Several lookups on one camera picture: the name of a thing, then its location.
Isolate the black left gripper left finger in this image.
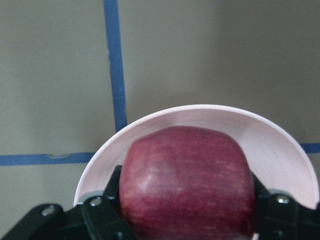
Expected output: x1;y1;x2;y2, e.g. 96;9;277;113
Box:
3;165;136;240

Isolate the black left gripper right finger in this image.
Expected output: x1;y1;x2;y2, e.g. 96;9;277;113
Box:
252;174;320;240

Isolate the red apple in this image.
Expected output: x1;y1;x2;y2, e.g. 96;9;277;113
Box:
119;126;255;240

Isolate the pink plate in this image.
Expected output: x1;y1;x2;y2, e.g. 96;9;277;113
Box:
73;104;320;240

